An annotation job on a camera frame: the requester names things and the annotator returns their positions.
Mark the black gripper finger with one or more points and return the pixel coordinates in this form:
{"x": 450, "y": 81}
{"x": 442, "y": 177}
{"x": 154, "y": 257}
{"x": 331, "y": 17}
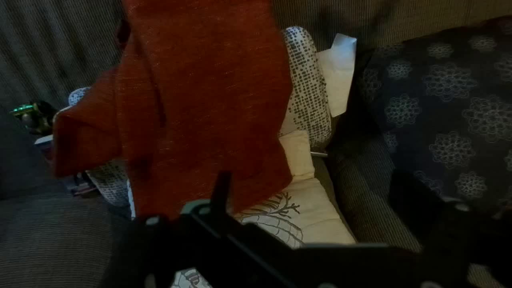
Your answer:
{"x": 221, "y": 191}

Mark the white paper sheet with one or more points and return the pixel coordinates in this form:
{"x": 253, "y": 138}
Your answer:
{"x": 338, "y": 65}

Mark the white pillow with tree print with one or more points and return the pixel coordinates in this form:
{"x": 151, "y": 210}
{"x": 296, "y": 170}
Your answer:
{"x": 303, "y": 212}

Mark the speckled black white cushion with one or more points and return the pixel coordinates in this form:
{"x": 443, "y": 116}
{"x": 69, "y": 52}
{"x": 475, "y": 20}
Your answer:
{"x": 307, "y": 108}

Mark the dark blue floral pillow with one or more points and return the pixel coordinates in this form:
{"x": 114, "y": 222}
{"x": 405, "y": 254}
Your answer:
{"x": 443, "y": 105}

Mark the grey green sofa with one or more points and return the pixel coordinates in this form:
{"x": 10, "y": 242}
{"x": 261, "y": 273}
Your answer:
{"x": 50, "y": 239}

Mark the red orange blanket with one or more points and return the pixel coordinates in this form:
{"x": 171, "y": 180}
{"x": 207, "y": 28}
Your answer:
{"x": 202, "y": 89}

